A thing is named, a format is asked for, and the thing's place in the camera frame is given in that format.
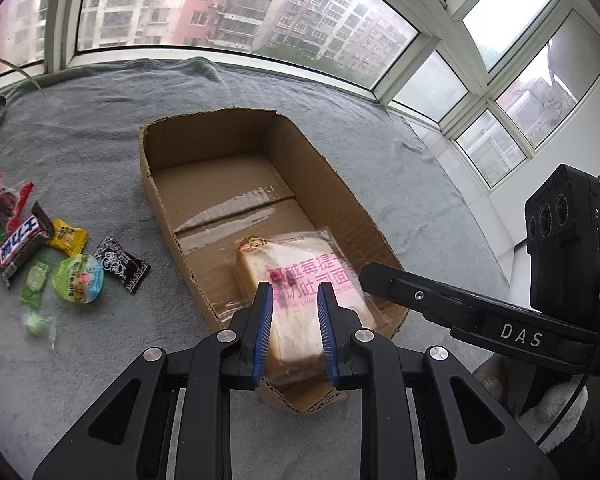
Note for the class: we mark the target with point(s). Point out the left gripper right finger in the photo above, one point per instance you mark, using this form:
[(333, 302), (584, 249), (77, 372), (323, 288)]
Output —
[(422, 408)]

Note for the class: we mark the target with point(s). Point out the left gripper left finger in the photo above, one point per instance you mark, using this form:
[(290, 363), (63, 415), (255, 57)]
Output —
[(164, 400)]

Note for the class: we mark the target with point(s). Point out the green jelly cup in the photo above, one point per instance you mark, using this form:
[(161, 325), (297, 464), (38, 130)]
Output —
[(78, 279)]

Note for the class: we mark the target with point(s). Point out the packaged toast bread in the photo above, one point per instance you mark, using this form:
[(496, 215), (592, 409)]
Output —
[(295, 264)]

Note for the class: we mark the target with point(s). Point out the small clear green candy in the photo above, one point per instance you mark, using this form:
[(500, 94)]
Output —
[(38, 326)]

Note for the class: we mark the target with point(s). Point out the grey towel cloth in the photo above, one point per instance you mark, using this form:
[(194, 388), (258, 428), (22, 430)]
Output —
[(75, 137)]

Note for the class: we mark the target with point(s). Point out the black white candy packet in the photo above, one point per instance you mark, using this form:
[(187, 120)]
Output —
[(128, 269)]

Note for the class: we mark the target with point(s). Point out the light green candy packet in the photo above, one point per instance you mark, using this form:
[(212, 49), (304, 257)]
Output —
[(31, 294)]

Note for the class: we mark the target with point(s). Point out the yellow candy packet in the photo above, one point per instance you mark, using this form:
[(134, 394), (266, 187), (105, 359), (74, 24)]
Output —
[(68, 238)]

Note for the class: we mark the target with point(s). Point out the large Snickers bar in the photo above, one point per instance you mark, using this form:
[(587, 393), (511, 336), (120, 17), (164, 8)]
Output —
[(30, 235)]

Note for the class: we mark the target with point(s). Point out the cardboard box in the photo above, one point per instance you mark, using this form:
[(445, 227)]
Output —
[(216, 178)]

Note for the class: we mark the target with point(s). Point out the red clear snack packet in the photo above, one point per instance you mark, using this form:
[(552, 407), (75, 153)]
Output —
[(12, 202)]

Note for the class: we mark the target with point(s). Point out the spider plant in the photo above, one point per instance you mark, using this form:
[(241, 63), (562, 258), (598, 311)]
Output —
[(23, 73)]

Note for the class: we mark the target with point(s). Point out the black camera box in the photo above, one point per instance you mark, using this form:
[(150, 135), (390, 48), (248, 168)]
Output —
[(563, 241)]

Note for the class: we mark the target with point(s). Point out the window frame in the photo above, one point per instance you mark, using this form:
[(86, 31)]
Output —
[(496, 77)]

